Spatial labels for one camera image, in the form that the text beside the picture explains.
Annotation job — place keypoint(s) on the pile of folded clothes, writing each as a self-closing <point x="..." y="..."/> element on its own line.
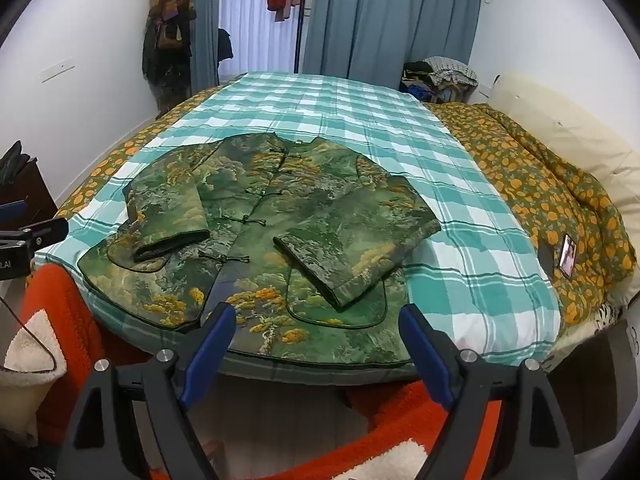
<point x="440" y="79"/>

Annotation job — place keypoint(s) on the white sheer curtain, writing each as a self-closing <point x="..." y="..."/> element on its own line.
<point x="255" y="20"/>

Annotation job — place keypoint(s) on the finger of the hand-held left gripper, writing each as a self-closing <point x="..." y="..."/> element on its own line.
<point x="42" y="234"/>
<point x="12" y="208"/>

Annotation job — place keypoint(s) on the smartphone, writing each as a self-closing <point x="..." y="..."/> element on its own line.
<point x="568" y="255"/>

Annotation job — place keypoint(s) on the teal plaid bed sheet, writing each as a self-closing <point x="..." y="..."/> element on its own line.
<point x="450" y="240"/>

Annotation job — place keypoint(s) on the cream pillow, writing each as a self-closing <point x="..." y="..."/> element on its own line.
<point x="565" y="120"/>

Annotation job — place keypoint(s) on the blue curtain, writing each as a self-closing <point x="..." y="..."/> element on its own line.
<point x="387" y="20"/>
<point x="200" y="15"/>

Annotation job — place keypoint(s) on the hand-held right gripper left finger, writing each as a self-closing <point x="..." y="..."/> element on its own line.
<point x="210" y="342"/>

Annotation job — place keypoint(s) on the orange floral quilt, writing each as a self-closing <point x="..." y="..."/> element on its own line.
<point x="550" y="180"/>

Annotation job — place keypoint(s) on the dark wooden nightstand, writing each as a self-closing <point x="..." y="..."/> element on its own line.
<point x="37" y="187"/>

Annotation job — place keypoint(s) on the green landscape print jacket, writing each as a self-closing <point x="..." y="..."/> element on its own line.
<point x="300" y="240"/>

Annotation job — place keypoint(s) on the white wall strip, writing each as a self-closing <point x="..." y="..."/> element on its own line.
<point x="57" y="73"/>

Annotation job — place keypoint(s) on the coat rack with clothes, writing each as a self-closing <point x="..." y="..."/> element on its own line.
<point x="167" y="40"/>

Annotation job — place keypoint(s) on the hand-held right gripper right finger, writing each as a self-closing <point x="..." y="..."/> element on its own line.
<point x="422" y="342"/>

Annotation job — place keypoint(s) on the orange fleece garment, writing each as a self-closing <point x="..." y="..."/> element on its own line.
<point x="65" y="320"/>

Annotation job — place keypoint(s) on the dark green cloth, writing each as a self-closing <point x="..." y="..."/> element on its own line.
<point x="12" y="162"/>

